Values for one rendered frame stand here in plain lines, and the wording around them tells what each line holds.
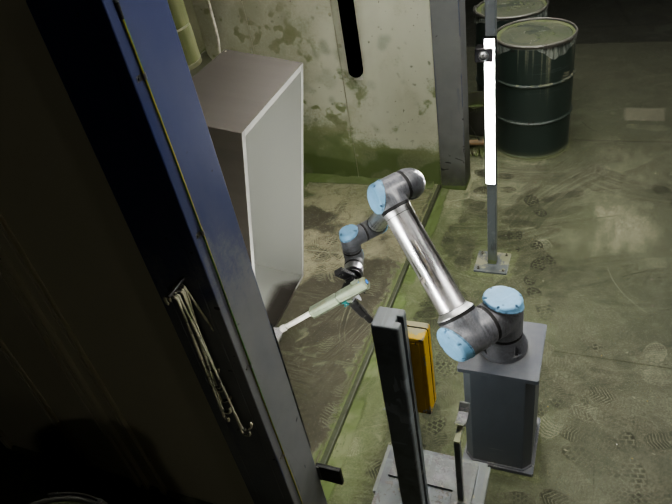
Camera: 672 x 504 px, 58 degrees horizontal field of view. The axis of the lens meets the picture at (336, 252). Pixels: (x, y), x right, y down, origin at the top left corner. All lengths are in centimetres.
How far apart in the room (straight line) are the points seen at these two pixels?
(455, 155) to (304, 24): 137
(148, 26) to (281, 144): 159
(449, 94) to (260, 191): 172
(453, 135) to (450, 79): 41
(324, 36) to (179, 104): 304
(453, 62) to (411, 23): 36
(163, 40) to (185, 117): 16
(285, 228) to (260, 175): 32
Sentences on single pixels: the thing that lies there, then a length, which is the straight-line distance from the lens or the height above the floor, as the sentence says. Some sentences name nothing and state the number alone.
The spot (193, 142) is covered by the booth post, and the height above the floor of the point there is 193.
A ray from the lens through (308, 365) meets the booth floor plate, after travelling 339.
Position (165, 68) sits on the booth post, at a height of 211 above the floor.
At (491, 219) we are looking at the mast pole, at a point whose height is 35.
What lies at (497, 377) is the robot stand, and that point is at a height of 63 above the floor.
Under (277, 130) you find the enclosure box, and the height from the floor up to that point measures 133.
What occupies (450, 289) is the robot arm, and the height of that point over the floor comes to 99.
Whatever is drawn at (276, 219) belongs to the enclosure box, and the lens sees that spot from 310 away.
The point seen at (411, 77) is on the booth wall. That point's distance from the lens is 427.
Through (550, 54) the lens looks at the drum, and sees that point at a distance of 461.
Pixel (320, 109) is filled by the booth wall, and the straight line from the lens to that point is 461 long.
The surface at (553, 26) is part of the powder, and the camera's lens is 496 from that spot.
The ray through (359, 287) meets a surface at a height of 82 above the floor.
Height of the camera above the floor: 252
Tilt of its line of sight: 37 degrees down
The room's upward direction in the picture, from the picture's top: 12 degrees counter-clockwise
